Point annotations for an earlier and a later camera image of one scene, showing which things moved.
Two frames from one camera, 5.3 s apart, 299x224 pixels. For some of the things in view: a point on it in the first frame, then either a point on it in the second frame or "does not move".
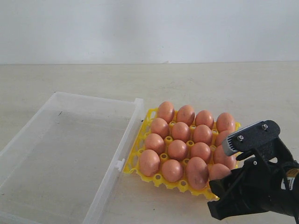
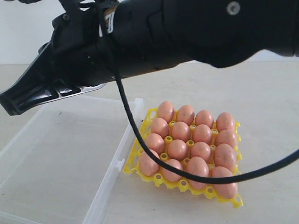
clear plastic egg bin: [64, 166] does not move
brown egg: [197, 173] does not move
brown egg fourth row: [177, 150] does not move
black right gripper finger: [234, 202] → [39, 84]
